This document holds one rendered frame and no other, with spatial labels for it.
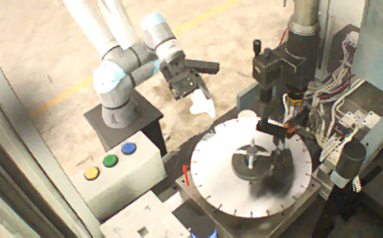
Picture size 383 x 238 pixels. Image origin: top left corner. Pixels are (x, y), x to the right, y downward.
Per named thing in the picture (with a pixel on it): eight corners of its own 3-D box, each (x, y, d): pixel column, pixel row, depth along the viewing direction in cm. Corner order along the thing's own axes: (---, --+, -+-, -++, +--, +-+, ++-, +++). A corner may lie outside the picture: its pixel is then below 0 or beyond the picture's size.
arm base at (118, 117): (96, 113, 143) (90, 96, 136) (127, 95, 149) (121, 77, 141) (114, 134, 134) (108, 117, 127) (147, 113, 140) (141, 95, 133)
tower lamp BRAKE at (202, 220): (202, 249, 61) (201, 243, 59) (187, 232, 64) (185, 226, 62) (221, 234, 63) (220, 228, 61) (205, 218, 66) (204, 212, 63)
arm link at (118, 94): (95, 97, 135) (84, 71, 126) (122, 79, 140) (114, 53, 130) (110, 112, 129) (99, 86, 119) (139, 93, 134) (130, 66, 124)
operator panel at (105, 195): (99, 224, 109) (83, 201, 98) (84, 201, 115) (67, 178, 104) (167, 176, 119) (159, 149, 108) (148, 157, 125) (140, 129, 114)
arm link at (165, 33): (157, 21, 111) (163, 7, 104) (174, 48, 110) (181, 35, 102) (136, 29, 109) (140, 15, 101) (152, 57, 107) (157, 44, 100)
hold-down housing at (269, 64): (262, 123, 87) (264, 60, 72) (251, 112, 90) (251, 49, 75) (279, 113, 89) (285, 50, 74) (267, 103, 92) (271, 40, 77)
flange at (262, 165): (277, 173, 91) (278, 167, 89) (238, 184, 90) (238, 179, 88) (263, 142, 98) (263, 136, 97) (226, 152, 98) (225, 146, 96)
